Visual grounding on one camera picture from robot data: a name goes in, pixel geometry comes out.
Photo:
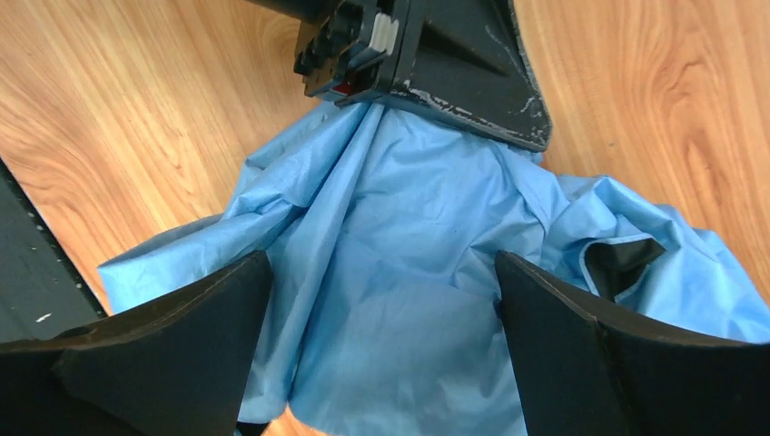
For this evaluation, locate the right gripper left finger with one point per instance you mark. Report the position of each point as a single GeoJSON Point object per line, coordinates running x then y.
{"type": "Point", "coordinates": [176, 365]}

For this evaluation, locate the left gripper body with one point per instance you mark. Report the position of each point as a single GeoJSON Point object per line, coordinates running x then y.
{"type": "Point", "coordinates": [347, 51]}

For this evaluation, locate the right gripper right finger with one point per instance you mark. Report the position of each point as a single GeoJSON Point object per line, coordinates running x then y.
{"type": "Point", "coordinates": [587, 366]}

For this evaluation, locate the light blue folding umbrella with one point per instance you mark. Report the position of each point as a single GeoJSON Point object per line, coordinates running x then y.
{"type": "Point", "coordinates": [381, 229]}

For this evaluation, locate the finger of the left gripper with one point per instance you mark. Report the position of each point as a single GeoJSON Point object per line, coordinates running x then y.
{"type": "Point", "coordinates": [464, 64]}

